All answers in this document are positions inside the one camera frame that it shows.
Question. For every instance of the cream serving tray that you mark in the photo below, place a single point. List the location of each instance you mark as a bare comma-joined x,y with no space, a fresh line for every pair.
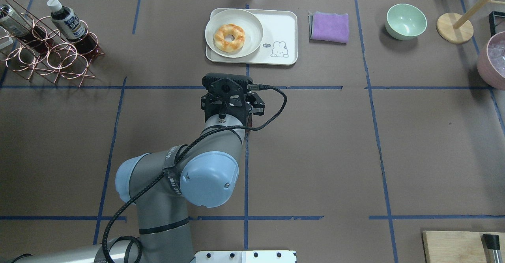
271,36

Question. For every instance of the copper wire bottle rack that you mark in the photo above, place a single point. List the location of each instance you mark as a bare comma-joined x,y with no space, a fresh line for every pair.
61,62

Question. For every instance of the white plate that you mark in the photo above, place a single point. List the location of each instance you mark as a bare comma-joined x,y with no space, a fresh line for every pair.
252,26

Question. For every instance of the glazed donut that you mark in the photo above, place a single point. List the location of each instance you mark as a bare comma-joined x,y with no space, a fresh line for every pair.
229,38

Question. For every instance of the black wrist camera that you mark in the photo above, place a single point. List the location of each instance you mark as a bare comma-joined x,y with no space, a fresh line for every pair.
226,85

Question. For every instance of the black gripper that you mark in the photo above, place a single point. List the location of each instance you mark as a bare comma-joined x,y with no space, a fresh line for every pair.
257,105

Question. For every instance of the tea bottle left in rack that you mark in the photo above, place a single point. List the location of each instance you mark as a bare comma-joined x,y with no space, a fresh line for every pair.
17,26

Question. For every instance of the green bowl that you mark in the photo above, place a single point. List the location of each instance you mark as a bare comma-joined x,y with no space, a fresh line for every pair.
405,22

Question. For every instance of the tea bottle right in rack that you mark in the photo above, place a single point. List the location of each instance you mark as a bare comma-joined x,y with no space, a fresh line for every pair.
72,28

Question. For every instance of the wooden cutting board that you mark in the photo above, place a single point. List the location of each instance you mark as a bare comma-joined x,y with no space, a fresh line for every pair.
458,246

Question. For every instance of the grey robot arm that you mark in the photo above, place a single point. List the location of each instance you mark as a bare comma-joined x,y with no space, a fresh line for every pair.
153,224

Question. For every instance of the purple cloth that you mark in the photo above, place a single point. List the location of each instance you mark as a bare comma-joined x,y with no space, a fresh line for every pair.
332,27

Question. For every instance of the pink bowl of ice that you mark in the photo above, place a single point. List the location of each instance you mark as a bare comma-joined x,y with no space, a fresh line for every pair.
491,72

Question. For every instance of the tea bottle in rack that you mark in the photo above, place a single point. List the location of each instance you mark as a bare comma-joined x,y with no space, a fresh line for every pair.
72,28
17,26

